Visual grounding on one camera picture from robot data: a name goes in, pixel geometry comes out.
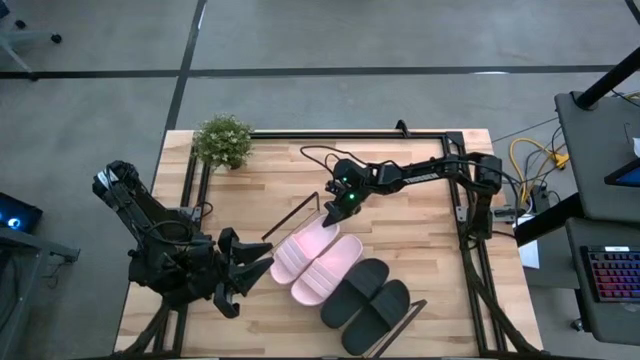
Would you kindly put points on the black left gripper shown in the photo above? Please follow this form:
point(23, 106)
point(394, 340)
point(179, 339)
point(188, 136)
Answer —
point(225, 270)

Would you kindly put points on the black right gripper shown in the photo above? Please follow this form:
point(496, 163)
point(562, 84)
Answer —
point(351, 200)

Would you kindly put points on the pink slide sandal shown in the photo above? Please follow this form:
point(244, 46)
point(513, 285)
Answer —
point(302, 250)
point(327, 270)

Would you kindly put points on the black slide sandal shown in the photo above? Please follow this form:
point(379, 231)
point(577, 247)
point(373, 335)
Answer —
point(355, 292)
point(375, 317)

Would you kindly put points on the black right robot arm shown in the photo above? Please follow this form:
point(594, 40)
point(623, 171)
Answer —
point(425, 172)

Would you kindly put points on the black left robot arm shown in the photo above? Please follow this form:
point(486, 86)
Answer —
point(165, 260)

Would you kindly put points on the green potted plant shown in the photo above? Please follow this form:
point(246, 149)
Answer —
point(222, 141)

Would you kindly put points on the silver metal fitting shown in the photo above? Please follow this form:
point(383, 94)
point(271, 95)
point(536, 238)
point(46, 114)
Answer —
point(504, 214)

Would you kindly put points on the white paper sheet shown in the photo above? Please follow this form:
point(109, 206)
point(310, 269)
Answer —
point(529, 255)

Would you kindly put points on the black diagonal bar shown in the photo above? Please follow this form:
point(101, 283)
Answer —
point(545, 222)

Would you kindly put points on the grey metal side table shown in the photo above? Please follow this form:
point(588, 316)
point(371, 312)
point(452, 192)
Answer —
point(30, 245)

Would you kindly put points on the black computer with blue light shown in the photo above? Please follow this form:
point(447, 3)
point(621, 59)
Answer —
point(20, 215)

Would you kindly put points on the grey desk with keyboard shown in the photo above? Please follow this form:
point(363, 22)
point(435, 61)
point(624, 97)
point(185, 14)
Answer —
point(580, 320)

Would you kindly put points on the backlit black keyboard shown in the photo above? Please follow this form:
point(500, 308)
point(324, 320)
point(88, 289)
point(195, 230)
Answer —
point(615, 275)

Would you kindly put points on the tablet with blue screen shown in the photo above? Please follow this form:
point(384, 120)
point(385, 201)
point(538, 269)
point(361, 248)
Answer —
point(627, 175)

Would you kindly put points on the black round pole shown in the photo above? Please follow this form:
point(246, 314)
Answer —
point(607, 80)

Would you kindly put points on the grey office chair base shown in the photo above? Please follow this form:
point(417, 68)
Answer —
point(30, 36)

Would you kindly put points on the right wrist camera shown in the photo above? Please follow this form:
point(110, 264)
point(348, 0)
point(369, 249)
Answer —
point(331, 187)

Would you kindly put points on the black aluminium table frame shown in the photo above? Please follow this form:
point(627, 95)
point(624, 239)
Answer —
point(300, 135)

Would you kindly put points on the wooden shelf with black frame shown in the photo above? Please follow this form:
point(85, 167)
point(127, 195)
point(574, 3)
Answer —
point(406, 320)

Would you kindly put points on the silver frame bracket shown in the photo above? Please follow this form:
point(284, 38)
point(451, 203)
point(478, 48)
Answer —
point(462, 214)

